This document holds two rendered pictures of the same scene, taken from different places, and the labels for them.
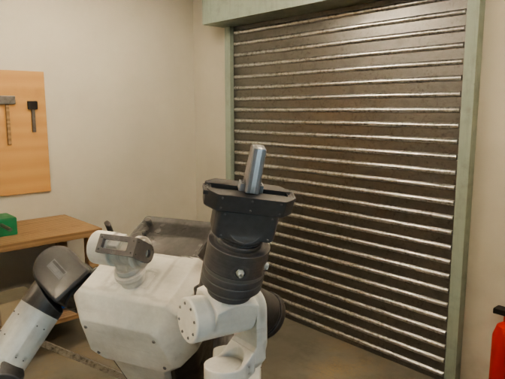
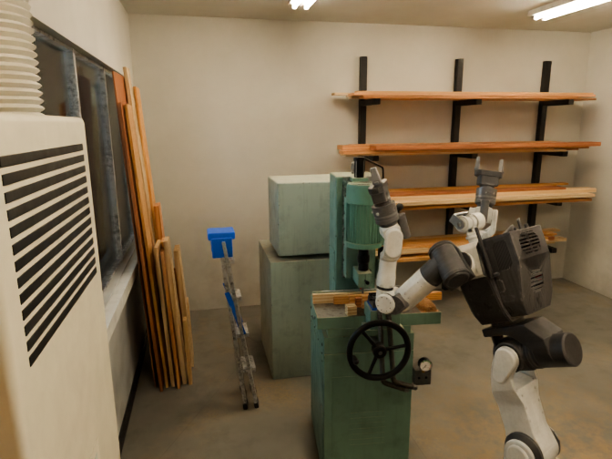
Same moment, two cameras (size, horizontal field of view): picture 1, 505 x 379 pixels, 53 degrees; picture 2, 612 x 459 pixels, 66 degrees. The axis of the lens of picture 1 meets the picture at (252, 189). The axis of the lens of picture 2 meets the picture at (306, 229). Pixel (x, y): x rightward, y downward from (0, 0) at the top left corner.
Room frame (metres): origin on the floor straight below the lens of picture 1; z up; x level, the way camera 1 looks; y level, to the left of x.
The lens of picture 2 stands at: (1.30, -1.59, 1.78)
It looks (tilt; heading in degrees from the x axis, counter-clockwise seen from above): 13 degrees down; 120
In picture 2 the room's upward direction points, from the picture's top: straight up
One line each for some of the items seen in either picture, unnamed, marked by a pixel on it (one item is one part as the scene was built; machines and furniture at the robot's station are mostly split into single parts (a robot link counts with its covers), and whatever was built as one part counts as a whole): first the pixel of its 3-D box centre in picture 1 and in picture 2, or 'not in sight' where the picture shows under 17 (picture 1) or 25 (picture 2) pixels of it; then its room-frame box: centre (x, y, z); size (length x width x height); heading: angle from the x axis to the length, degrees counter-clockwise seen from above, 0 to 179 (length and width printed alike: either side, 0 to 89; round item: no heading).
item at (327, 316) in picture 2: not in sight; (376, 316); (0.53, 0.41, 0.87); 0.61 x 0.30 x 0.06; 36
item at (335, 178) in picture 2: not in sight; (351, 239); (0.25, 0.70, 1.16); 0.22 x 0.22 x 0.72; 36
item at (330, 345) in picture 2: not in sight; (357, 319); (0.35, 0.57, 0.76); 0.57 x 0.45 x 0.09; 126
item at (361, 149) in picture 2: not in sight; (467, 183); (0.36, 3.22, 1.20); 2.71 x 0.56 x 2.40; 43
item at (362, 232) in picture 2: not in sight; (364, 215); (0.42, 0.47, 1.35); 0.18 x 0.18 x 0.31
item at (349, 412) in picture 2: not in sight; (355, 386); (0.35, 0.56, 0.35); 0.58 x 0.45 x 0.71; 126
